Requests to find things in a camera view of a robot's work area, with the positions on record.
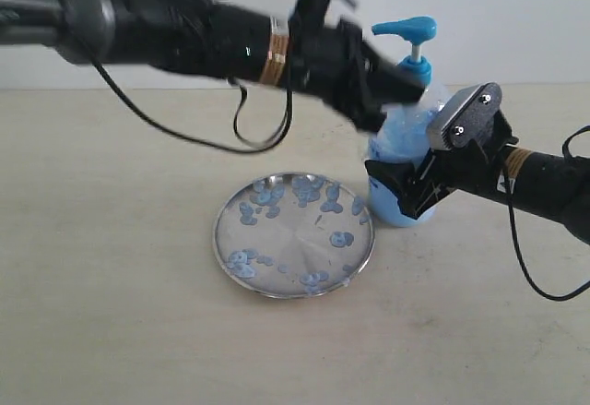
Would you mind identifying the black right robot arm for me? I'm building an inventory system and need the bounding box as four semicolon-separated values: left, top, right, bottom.
365;82;589;243

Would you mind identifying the blue pump soap bottle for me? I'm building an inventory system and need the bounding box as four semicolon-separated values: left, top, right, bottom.
365;16;453;230

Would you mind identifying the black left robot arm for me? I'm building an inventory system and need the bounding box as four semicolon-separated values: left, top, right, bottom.
1;0;426;131

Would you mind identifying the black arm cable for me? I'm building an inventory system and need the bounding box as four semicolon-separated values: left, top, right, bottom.
506;124;590;302
94;56;294;155

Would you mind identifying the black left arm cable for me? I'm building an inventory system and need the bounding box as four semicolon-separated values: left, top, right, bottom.
94;56;294;155

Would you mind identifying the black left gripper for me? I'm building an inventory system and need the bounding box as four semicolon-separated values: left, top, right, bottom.
289;0;426;134

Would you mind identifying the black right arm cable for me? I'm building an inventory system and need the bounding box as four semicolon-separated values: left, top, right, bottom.
506;124;590;302

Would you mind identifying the round metal plate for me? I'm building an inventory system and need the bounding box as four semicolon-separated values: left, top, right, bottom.
212;172;375;300

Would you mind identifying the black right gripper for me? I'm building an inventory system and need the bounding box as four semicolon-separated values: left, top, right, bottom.
364;82;515;220

